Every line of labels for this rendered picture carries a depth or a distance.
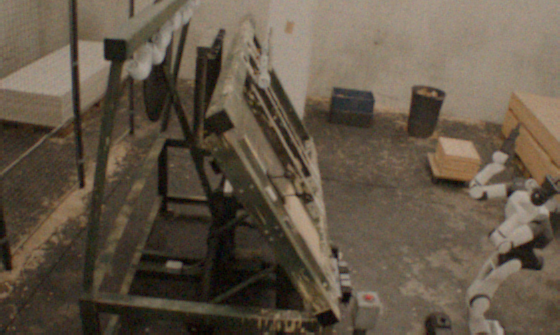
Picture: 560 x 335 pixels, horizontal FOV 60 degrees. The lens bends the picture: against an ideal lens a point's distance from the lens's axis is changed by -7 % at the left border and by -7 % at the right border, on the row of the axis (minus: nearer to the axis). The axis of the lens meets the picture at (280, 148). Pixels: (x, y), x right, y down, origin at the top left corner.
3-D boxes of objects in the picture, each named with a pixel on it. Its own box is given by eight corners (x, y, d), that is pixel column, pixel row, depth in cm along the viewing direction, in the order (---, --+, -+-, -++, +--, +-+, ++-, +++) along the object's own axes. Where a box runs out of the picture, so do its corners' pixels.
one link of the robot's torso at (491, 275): (477, 299, 334) (519, 250, 315) (482, 316, 318) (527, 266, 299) (459, 291, 333) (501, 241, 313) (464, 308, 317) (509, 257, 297)
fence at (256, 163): (320, 279, 284) (326, 277, 283) (237, 141, 248) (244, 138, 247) (319, 274, 289) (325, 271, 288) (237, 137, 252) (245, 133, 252)
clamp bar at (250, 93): (313, 220, 338) (347, 206, 334) (224, 63, 293) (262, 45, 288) (312, 212, 347) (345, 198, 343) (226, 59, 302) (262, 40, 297)
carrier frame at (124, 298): (314, 413, 299) (336, 318, 264) (92, 392, 293) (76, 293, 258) (301, 221, 498) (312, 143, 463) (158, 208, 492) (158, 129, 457)
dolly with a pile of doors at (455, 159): (473, 190, 592) (482, 160, 575) (430, 184, 595) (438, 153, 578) (463, 167, 647) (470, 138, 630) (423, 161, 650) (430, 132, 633)
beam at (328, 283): (322, 329, 267) (341, 322, 265) (312, 314, 262) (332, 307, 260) (304, 150, 467) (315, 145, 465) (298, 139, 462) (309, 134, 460)
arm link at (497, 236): (507, 210, 266) (483, 235, 273) (517, 223, 258) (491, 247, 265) (517, 217, 271) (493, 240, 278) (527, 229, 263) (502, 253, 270)
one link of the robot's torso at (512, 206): (535, 232, 317) (553, 184, 302) (552, 263, 287) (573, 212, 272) (493, 226, 319) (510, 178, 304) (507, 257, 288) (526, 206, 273)
